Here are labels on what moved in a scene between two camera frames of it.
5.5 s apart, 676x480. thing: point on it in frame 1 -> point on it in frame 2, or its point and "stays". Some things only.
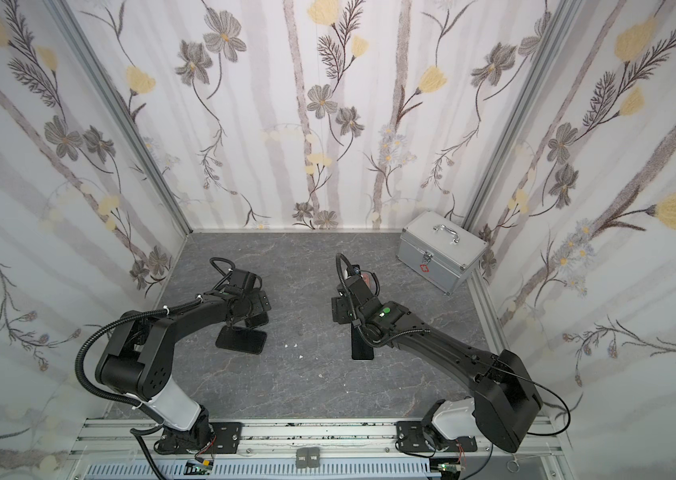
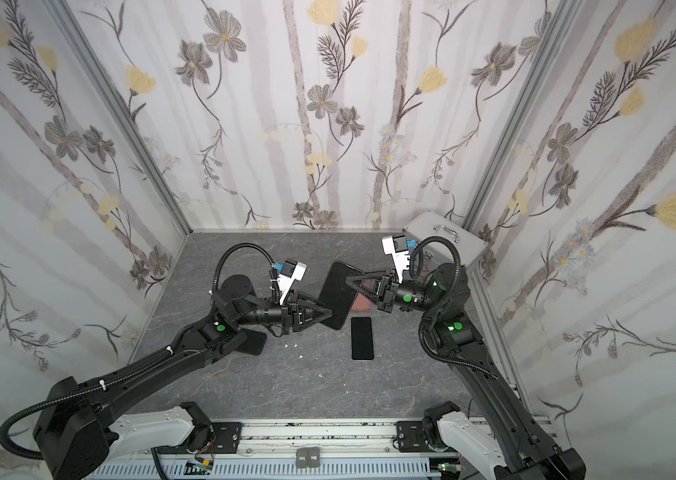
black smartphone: (360, 349) stays
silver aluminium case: (439, 251) stays
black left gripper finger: (241, 339) -> (315, 314)
